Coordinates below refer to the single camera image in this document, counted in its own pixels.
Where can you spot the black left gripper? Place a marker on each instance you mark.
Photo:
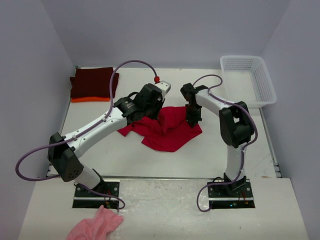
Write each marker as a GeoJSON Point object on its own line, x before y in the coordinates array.
{"type": "Point", "coordinates": [160, 101]}

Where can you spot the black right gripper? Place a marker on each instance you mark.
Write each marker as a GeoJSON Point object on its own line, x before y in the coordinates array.
{"type": "Point", "coordinates": [193, 121]}

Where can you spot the red t-shirt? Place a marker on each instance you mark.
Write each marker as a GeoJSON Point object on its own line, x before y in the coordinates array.
{"type": "Point", "coordinates": [168, 133]}

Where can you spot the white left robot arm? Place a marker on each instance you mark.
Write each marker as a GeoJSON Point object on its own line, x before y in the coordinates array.
{"type": "Point", "coordinates": [65, 151]}

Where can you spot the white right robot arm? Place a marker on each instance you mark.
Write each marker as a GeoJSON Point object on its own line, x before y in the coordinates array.
{"type": "Point", "coordinates": [236, 129]}

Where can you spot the dark maroon folded t-shirt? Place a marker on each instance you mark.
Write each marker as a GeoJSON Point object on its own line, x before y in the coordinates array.
{"type": "Point", "coordinates": [92, 83]}

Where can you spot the orange folded t-shirt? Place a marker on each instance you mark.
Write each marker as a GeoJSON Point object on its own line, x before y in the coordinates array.
{"type": "Point", "coordinates": [89, 99]}

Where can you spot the white plastic basket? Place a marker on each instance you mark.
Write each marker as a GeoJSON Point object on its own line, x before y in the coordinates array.
{"type": "Point", "coordinates": [246, 78]}

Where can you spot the pink cloth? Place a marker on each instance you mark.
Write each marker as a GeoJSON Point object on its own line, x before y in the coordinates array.
{"type": "Point", "coordinates": [99, 227]}

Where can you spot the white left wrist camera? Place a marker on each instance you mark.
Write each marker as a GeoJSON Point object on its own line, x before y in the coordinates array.
{"type": "Point", "coordinates": [164, 86]}

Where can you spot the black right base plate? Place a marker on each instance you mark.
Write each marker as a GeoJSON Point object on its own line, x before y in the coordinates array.
{"type": "Point", "coordinates": [236, 196]}

